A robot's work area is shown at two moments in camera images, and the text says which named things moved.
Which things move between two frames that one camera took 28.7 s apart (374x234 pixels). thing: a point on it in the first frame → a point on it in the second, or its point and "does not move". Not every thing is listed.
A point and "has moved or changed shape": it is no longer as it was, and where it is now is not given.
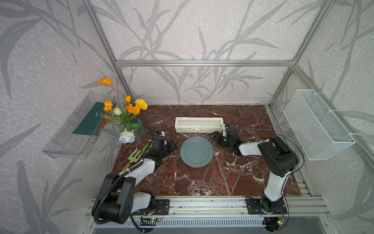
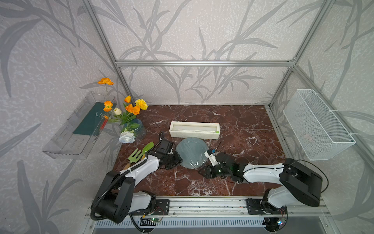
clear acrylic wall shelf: [74, 138] does not move
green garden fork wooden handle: [133, 159] does not move
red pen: [103, 124] does not move
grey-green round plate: [196, 152] does not move
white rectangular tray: [200, 125] has moved or changed shape
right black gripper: [218, 138] → [205, 169]
